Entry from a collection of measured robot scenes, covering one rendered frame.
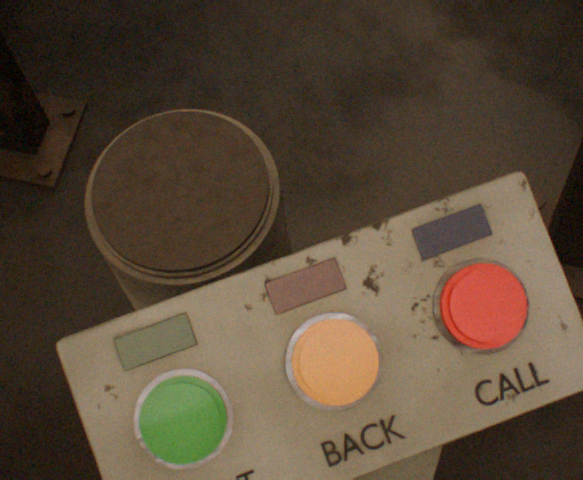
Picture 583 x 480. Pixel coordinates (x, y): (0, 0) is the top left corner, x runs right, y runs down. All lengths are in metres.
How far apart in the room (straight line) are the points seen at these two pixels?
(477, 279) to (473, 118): 0.77
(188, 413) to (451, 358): 0.13
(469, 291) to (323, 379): 0.08
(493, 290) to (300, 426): 0.11
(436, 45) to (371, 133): 0.15
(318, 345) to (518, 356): 0.10
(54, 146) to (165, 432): 0.83
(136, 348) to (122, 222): 0.15
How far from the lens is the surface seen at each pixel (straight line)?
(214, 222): 0.60
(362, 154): 1.21
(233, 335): 0.48
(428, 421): 0.49
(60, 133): 1.27
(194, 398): 0.47
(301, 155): 1.21
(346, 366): 0.47
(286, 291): 0.48
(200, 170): 0.62
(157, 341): 0.48
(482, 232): 0.50
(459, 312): 0.48
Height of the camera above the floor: 1.06
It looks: 65 degrees down
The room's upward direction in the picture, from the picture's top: 10 degrees counter-clockwise
